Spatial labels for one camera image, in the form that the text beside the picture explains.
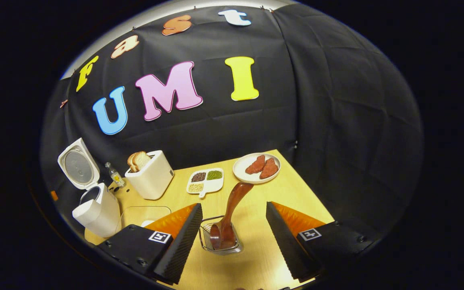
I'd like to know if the white toaster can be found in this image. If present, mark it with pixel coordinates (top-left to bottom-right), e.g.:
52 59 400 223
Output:
125 150 175 201

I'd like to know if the clear box of rice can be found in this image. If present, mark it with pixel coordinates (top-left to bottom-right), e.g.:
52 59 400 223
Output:
120 206 172 234

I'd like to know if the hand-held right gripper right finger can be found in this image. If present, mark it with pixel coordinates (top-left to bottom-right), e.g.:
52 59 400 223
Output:
266 201 377 282

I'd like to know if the white rice cooker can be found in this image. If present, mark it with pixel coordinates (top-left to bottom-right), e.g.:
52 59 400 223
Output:
58 138 121 238

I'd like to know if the metal wire chopstick holder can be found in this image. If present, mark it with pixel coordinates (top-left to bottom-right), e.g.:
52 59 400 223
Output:
199 215 243 255

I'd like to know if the small glass bottle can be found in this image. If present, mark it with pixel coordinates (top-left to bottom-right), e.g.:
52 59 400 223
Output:
105 162 126 188

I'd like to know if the brown wooden spoon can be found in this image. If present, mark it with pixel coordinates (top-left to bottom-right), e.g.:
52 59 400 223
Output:
210 182 254 249

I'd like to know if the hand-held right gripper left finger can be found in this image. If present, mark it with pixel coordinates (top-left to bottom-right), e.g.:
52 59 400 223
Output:
97 203 203 285

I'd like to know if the white round plate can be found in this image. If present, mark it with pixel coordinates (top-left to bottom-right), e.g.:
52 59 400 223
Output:
233 153 281 184

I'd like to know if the white divided grain dish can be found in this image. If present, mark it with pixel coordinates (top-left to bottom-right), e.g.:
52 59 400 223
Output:
186 168 224 199

